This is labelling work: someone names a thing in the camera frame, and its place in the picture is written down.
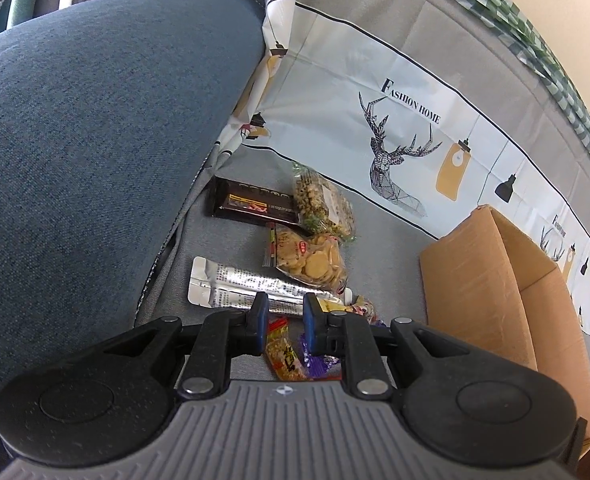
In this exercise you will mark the yellow and white snack packet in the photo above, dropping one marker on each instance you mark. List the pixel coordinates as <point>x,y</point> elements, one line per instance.
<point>335,301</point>

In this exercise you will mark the silver foil snack packet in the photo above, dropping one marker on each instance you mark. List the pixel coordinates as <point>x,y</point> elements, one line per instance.
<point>230,285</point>

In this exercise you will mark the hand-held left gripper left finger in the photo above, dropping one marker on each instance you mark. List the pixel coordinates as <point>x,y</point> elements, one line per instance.
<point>260,321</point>

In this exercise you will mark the purple candy wrapper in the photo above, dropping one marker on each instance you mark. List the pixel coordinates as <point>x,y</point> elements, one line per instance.
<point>320,364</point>

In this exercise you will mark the clear bag of puffed snack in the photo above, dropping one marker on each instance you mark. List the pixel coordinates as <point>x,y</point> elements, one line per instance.
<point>325,202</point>

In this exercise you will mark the clear bag of round biscuits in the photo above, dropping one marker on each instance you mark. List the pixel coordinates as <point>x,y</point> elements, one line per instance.
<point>310,257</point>

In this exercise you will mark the green checkered cloth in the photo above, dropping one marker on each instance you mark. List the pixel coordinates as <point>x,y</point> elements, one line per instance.
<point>540,35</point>

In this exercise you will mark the blue sofa armrest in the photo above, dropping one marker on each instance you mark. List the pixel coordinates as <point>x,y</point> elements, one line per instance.
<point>95,160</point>

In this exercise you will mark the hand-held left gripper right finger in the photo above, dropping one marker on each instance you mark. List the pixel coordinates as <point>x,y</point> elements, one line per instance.
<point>311,326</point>

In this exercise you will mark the colourful small snack packet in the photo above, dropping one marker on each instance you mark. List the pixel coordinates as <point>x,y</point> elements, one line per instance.
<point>367,310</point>

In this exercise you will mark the deer print sofa cover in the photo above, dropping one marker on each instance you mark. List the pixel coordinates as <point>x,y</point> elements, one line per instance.
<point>405,110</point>

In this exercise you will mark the black snack packet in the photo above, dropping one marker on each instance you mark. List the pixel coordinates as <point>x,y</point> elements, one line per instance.
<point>247,202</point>

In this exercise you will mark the brown cardboard box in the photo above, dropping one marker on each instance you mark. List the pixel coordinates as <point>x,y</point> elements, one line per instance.
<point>480,285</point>

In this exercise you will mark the red and yellow snack packet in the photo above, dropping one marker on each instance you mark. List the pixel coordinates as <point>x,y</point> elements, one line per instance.
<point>282,355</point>

